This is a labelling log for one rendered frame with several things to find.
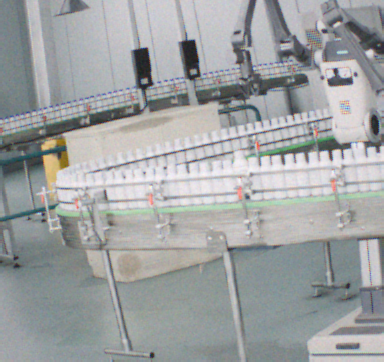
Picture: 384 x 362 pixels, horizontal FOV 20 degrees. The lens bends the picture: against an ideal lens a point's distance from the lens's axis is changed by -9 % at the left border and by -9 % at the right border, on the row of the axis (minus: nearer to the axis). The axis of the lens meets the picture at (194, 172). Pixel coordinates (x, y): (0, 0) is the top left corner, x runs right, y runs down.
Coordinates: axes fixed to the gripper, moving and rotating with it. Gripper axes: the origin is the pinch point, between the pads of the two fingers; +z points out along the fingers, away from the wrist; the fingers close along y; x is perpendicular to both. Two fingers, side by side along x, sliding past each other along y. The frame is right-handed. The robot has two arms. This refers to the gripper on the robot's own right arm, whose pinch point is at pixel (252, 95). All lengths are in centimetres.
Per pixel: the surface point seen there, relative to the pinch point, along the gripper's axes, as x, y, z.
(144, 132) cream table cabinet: -292, -270, 30
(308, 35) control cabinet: -286, -524, -29
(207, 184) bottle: -16.8, 17.4, 32.3
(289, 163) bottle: 23.8, 16.5, 27.0
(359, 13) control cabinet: -242, -564, -46
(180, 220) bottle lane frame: -32, 20, 46
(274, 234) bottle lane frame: 14, 20, 54
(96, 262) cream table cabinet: -346, -247, 124
